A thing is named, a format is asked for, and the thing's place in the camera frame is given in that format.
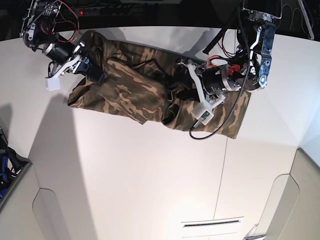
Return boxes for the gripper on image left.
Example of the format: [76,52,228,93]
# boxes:
[42,41,105,83]

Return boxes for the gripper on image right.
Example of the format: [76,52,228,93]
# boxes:
[167,58,247,110]

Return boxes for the camouflage T-shirt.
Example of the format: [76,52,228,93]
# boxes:
[67,29,252,140]

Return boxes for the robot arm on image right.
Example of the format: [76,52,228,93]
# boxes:
[167,0,283,106]

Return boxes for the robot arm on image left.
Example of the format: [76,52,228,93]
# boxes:
[20,0,104,83]

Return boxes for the black power strip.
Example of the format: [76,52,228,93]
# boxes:
[76,5,132,17]

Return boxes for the blue items in bin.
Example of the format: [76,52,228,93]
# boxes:
[0,154,11,199]

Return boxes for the grey side cabinet right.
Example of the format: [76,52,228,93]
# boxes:
[265,148,320,240]

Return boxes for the white camera box image right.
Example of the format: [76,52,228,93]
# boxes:
[191,102,214,126]

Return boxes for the white camera box image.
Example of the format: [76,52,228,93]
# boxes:
[191,102,214,126]
[46,77,61,92]

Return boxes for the white camera box image left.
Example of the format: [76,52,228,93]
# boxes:
[46,77,61,92]

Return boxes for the grey corrugated hose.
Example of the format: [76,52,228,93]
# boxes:
[298,0,315,40]

